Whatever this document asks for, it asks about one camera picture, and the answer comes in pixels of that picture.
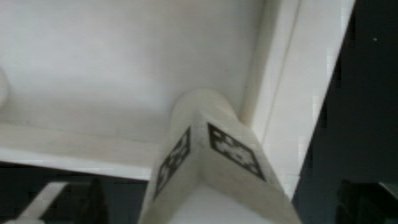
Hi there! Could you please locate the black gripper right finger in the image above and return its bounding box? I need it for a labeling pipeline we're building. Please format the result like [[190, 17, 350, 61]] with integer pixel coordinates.
[[334, 180, 398, 224]]

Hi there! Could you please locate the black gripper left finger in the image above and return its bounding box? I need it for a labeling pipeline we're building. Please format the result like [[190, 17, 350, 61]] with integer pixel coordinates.
[[11, 179, 110, 224]]

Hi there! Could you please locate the white table leg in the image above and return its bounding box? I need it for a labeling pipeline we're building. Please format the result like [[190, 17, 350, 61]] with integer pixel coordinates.
[[138, 89, 302, 224]]

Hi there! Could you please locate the white square table top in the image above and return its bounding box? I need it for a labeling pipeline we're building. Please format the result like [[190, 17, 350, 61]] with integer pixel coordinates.
[[0, 0, 357, 201]]

